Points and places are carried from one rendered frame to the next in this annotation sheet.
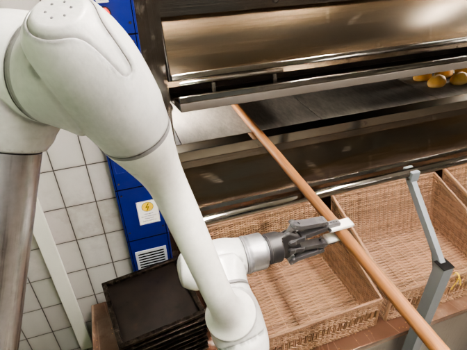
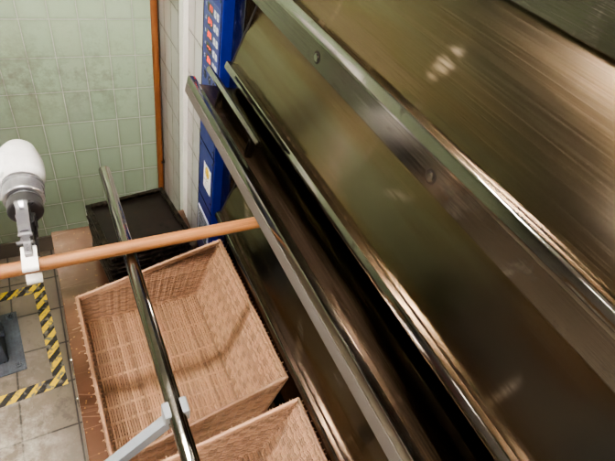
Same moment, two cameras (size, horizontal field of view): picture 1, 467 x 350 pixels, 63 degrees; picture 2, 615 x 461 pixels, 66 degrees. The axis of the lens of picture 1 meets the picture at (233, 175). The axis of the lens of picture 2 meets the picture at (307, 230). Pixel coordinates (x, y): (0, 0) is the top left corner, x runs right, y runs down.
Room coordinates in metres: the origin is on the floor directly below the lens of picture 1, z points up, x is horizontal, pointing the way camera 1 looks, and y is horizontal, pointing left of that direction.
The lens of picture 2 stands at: (1.07, -0.97, 2.02)
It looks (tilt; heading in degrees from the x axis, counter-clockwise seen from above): 43 degrees down; 72
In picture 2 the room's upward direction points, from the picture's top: 14 degrees clockwise
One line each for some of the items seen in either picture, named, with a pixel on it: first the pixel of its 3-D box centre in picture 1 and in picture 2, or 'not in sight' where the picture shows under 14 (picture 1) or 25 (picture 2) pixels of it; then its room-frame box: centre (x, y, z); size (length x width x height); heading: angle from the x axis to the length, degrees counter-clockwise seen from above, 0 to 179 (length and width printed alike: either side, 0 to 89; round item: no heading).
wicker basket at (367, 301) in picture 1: (283, 275); (175, 348); (1.01, -0.18, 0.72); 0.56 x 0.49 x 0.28; 109
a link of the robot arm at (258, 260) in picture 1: (254, 252); (24, 194); (0.66, -0.04, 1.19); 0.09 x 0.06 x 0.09; 18
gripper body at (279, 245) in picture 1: (281, 245); (26, 215); (0.69, -0.11, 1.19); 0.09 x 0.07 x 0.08; 108
